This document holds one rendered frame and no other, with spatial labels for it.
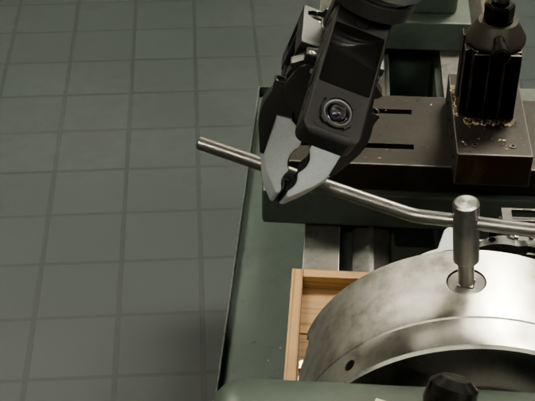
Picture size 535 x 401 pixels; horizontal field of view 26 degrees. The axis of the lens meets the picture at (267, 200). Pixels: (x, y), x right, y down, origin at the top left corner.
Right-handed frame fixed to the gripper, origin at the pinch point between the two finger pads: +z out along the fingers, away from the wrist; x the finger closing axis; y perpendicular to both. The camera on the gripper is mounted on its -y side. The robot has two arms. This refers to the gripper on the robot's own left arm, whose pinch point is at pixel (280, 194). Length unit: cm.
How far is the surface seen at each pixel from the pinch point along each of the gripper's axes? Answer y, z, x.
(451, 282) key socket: -1.9, 1.8, -16.5
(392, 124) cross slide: 62, 27, -23
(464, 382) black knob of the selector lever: -29.8, -13.0, -8.5
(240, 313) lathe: 67, 76, -16
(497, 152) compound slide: 49, 18, -34
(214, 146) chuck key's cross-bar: 3.6, 0.0, 6.3
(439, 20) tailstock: 104, 29, -34
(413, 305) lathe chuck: -4.1, 3.7, -13.7
